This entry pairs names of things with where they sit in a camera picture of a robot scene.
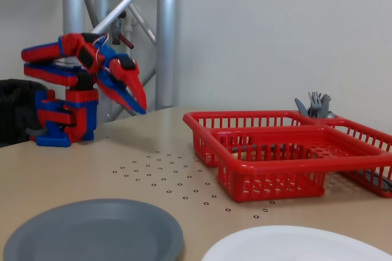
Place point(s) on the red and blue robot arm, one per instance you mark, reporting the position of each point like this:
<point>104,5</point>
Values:
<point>49,74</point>

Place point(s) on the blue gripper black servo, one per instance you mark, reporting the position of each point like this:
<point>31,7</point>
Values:
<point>120,81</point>

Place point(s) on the grey plastic spoon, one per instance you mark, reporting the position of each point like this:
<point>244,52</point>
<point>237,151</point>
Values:
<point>238,149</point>
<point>330,115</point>

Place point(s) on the grey plastic plate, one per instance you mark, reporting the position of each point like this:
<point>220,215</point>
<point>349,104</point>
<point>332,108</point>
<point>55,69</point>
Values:
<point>92,233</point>

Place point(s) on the red plastic dish rack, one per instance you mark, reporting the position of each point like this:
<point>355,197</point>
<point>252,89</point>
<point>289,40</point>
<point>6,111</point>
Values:
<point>232,166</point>

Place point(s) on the grey plastic knife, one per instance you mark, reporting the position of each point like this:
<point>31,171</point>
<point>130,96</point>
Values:
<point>376,179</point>
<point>301,108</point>

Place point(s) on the white pot lid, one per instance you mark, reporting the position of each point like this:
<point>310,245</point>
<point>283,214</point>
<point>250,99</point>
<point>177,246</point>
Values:
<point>291,245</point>

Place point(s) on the grey base clamp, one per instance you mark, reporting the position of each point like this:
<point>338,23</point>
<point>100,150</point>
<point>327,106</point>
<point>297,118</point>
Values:
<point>36,131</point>

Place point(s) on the silver metal truss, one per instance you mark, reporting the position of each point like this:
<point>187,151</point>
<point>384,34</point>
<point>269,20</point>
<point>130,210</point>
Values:
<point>167,28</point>

